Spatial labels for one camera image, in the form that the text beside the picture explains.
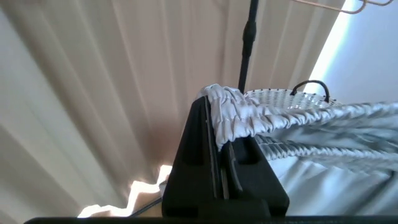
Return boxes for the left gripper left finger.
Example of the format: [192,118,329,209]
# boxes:
[162,95,224,218]

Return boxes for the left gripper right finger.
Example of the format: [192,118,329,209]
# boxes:
[220,136,290,218]

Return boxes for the pale grey shorts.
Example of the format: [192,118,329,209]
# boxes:
[197,83,398,216]

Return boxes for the white laundry basket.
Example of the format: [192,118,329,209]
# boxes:
[243,79,345,111]

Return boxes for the black clothes rack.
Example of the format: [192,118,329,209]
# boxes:
[129,0,260,218]

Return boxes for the beige curtain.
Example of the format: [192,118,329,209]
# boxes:
[0,0,346,224]

